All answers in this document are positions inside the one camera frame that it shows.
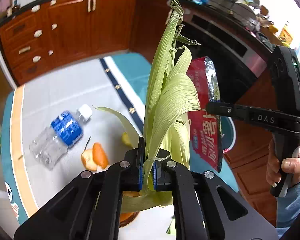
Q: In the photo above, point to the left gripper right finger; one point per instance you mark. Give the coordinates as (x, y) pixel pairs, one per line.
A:
(168, 174)

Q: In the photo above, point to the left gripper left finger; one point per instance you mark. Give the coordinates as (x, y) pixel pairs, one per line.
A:
(127, 174)

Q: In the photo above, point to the large orange peel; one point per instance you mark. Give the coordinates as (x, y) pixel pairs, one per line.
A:
(131, 194)

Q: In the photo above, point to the brown coconut shell bowl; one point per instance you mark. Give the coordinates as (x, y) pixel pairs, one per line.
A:
(127, 218)

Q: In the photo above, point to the red snack bag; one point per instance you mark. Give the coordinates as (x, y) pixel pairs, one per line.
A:
(205, 128)

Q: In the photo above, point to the green corn husk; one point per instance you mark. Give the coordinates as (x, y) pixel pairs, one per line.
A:
(171, 95)

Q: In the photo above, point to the right forearm blue sleeve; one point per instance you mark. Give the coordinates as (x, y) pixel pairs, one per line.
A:
(288, 209)

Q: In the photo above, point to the teal trash bin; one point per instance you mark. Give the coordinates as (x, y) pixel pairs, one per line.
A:
(228, 133)

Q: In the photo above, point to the wooden kitchen cabinets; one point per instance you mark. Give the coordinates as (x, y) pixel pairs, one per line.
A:
(49, 33)

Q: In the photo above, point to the right hand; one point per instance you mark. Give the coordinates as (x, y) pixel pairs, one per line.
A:
(289, 166)

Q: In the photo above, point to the small orange peel piece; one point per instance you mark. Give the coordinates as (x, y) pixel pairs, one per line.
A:
(99, 156)

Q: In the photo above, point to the pale orange peel piece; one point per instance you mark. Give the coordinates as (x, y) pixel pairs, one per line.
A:
(87, 160)

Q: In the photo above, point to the black built-in oven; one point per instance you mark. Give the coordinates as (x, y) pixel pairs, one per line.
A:
(237, 65)

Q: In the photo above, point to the clear plastic water bottle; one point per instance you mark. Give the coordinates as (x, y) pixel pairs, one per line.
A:
(64, 131)

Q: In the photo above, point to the teal white tablecloth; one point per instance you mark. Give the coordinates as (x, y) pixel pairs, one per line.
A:
(118, 82)

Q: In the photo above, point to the black dish rack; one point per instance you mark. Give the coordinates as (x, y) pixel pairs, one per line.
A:
(243, 11)

